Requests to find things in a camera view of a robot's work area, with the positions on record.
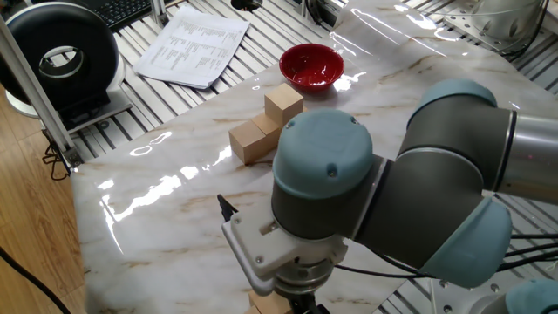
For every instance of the red glossy bowl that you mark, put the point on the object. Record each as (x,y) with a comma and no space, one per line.
(311,67)

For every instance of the aluminium frame post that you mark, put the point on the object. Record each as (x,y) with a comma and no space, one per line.
(39,100)

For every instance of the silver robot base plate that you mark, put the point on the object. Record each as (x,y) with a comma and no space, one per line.
(457,298)

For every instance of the white marble pattern board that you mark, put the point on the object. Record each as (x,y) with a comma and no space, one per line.
(174,218)

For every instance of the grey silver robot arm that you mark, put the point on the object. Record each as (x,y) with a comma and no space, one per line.
(414,196)

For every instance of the white wrist mount housing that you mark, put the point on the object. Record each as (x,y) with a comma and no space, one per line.
(261,244)

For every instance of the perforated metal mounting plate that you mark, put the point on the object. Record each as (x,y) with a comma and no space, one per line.
(462,19)

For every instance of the short metal upright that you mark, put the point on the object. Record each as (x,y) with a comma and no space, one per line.
(159,13)

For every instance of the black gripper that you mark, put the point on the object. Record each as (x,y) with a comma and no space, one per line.
(305,304)

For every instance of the white printed paper stack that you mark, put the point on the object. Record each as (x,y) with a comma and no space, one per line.
(187,52)

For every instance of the black computer keyboard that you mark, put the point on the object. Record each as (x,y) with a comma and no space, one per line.
(122,11)

